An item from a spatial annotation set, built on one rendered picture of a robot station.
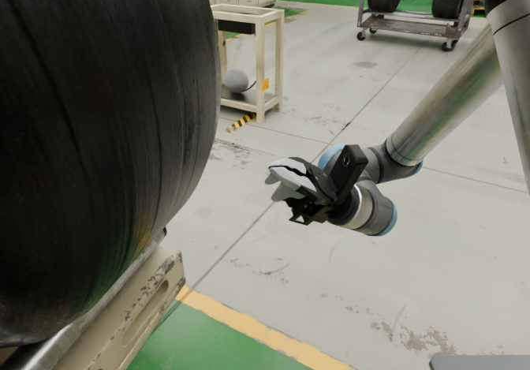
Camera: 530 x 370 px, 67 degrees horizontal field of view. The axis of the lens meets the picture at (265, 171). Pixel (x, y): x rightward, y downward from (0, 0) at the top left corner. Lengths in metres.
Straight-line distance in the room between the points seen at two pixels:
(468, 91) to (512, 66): 0.27
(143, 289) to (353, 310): 1.22
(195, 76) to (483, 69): 0.48
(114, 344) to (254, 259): 1.36
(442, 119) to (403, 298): 1.15
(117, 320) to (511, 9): 0.60
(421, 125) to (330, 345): 1.02
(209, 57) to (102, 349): 0.39
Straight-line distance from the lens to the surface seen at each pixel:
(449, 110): 0.80
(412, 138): 0.87
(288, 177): 0.62
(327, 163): 0.91
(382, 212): 0.83
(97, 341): 0.61
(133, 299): 0.64
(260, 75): 3.06
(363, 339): 1.68
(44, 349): 0.55
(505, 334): 1.89
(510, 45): 0.50
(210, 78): 0.42
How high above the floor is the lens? 1.32
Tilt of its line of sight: 31 degrees down
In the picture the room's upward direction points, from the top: straight up
